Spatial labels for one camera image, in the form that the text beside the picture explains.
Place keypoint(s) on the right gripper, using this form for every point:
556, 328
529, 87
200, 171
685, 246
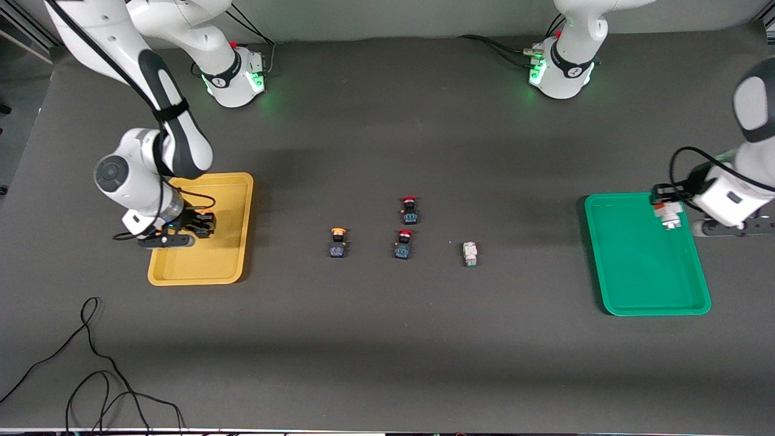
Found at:
189, 220

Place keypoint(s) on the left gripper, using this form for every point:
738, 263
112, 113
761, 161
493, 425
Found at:
683, 192

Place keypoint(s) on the white orange-marked switch block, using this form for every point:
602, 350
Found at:
669, 217

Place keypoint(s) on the green-capped white push button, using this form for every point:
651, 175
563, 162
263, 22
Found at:
470, 253

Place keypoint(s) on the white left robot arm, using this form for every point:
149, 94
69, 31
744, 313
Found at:
563, 66

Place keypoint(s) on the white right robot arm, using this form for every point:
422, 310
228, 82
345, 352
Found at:
121, 175

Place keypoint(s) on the yellow plastic tray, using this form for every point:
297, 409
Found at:
206, 260

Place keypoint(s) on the green plastic tray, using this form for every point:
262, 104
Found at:
648, 272

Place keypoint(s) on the red-capped black push button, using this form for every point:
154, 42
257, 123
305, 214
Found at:
403, 247
410, 212

